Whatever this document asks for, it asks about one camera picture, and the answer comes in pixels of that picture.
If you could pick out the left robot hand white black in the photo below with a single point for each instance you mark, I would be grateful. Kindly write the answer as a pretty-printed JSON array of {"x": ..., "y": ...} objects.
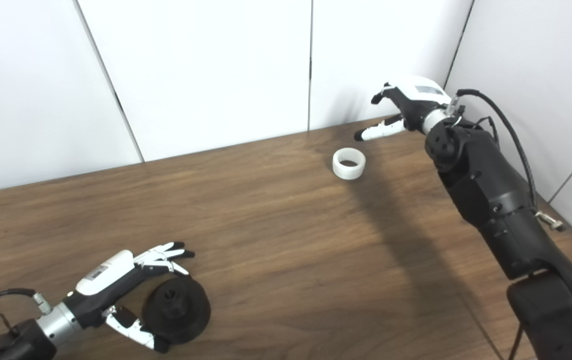
[{"x": 106, "y": 290}]

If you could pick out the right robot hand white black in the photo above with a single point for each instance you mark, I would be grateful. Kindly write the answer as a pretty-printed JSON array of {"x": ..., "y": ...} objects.
[{"x": 416, "y": 107}]

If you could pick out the round black plastic part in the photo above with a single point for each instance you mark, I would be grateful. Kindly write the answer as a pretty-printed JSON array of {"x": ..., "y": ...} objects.
[{"x": 186, "y": 310}]

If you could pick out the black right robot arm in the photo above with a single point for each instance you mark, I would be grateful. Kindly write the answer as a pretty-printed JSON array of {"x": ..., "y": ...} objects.
[{"x": 491, "y": 190}]

